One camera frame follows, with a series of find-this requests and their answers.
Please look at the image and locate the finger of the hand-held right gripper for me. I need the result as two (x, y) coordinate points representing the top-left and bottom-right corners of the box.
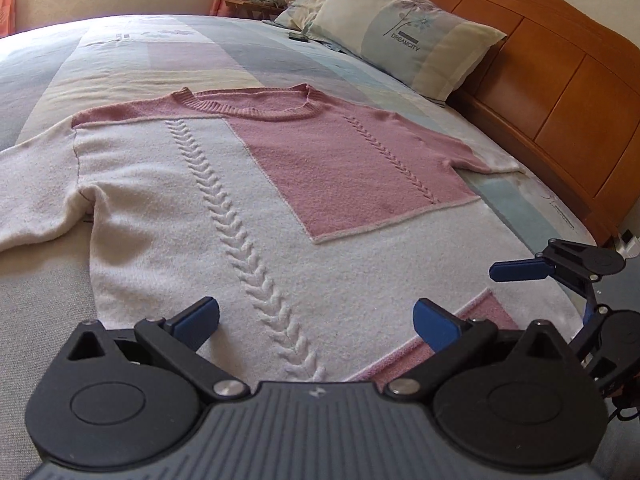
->
(489, 238), (599, 302)
(569, 306), (609, 359)

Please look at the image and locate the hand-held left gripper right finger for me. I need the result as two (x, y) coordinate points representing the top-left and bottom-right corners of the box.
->
(384, 298), (577, 402)

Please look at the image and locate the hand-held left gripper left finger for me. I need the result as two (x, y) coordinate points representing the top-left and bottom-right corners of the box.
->
(66, 296), (252, 404)

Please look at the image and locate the pink and white knit sweater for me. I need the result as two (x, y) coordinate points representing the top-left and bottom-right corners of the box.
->
(0, 85), (576, 392)

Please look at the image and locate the wooden headboard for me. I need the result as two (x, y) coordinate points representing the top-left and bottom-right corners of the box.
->
(322, 0), (640, 247)

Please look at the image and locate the patchwork pillow with flower print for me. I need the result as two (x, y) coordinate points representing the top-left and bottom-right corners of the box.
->
(310, 0), (508, 104)

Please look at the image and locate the wooden nightstand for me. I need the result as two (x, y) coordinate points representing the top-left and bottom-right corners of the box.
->
(222, 0), (289, 19)

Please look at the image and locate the blue patterned pillow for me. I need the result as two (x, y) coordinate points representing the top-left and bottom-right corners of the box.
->
(274, 0), (336, 37)

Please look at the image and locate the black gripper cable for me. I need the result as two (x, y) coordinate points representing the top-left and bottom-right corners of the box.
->
(607, 394), (640, 424)

